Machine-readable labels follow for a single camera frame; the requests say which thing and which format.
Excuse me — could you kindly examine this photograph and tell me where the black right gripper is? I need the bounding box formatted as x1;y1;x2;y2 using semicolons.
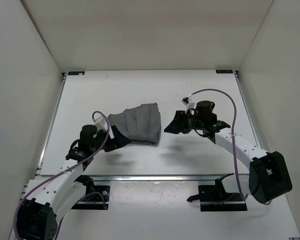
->
164;111;205;135

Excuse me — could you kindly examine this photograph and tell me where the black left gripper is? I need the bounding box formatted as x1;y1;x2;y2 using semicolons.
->
92;123;132;151

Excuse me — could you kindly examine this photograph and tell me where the grey pleated skirt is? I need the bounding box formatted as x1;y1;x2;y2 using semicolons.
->
107;102;162;146

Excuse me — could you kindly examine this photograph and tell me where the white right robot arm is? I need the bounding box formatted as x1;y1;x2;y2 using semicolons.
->
164;100;293;204

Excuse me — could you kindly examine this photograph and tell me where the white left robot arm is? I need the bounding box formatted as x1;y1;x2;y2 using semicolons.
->
13;124;132;240

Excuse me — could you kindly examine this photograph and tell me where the right blue corner label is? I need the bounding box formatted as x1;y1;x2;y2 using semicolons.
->
215;69;234;74

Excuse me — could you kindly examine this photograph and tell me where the blue corner label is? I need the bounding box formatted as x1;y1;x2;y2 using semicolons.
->
67;71;85;76
215;69;234;74

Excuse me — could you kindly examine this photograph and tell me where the left blue corner label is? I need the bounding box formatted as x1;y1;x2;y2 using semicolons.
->
67;71;85;76

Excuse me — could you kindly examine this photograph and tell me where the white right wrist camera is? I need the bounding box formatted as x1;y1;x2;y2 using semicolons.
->
181;95;195;113

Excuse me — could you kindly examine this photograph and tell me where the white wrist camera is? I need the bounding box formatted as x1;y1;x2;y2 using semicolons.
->
92;116;115;139
181;95;195;113

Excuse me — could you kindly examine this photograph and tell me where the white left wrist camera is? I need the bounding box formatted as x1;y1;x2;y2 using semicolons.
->
92;116;115;139

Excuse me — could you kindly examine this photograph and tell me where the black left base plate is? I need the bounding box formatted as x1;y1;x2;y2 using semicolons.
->
71;185;111;211

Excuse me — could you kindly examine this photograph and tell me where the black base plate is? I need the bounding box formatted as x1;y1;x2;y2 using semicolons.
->
71;185;111;211
198;185;248;212

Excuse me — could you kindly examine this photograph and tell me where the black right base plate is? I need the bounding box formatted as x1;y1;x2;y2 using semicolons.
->
198;185;248;212

